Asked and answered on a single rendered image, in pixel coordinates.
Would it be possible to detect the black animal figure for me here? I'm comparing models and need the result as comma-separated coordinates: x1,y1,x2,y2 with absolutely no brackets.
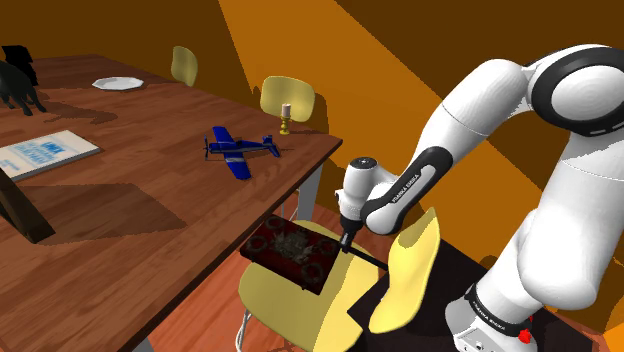
0,59,49,118

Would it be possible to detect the candle on gold candlestick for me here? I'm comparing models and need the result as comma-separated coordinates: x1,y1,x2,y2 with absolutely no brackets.
278,102,293,137

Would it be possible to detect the dark robot stand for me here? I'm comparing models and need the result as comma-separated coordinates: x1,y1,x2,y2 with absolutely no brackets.
346,237,602,352

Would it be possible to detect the yellow chair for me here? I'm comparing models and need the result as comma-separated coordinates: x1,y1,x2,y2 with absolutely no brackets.
169,45,200,88
258,75,317,124
235,206,442,352

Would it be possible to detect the wooden dining table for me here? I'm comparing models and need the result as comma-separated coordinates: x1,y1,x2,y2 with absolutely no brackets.
0,53,344,352

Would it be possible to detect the white and blue book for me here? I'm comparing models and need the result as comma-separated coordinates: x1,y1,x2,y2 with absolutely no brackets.
0,128,103,183

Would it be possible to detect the dark brown slanted board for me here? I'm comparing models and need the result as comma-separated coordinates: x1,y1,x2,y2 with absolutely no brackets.
0,167,57,245

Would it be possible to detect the white plate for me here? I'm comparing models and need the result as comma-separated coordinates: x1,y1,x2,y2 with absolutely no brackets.
91,76,146,92

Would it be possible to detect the blue toy airplane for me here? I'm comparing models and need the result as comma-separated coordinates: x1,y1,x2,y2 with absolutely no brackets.
202,125,283,182

